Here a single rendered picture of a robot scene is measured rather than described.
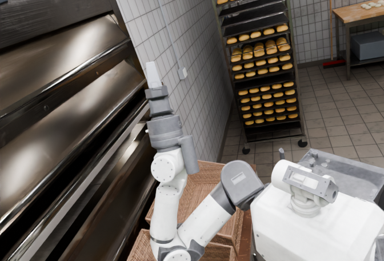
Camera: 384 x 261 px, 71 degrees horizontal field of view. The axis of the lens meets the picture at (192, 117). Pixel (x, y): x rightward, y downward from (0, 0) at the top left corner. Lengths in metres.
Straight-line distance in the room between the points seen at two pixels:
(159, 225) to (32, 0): 0.93
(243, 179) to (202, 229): 0.18
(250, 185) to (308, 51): 4.55
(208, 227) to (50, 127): 0.70
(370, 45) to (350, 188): 3.97
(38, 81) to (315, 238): 0.98
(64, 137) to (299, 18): 4.42
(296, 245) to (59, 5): 1.21
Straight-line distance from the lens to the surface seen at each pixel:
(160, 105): 0.66
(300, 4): 5.00
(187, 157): 0.68
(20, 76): 1.10
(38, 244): 0.93
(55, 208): 0.95
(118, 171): 1.44
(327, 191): 0.57
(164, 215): 0.75
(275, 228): 0.68
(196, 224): 0.80
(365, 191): 0.73
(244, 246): 1.65
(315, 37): 5.15
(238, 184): 0.77
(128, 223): 1.48
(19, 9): 1.18
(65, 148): 1.15
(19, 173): 1.05
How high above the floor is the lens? 1.91
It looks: 26 degrees down
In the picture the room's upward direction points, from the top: 18 degrees counter-clockwise
